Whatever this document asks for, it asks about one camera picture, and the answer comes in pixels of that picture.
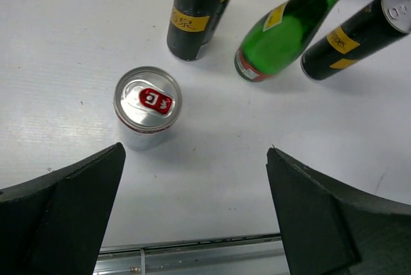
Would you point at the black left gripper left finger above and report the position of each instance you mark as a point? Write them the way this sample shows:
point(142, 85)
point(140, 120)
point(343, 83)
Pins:
point(55, 223)

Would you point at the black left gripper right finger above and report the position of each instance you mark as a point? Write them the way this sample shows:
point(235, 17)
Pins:
point(329, 227)

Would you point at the red bull can blue silver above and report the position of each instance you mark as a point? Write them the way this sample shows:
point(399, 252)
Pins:
point(147, 101)

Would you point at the green bottle gold cap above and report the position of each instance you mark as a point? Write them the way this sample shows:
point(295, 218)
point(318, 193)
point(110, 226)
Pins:
point(279, 38)

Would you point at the black yellow soda can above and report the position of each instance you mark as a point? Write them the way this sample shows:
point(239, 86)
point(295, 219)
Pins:
point(192, 26)

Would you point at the black yellow can right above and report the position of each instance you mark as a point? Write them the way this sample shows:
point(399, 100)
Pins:
point(374, 27)

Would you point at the aluminium rail frame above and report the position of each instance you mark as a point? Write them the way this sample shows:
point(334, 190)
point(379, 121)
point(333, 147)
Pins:
point(251, 254)

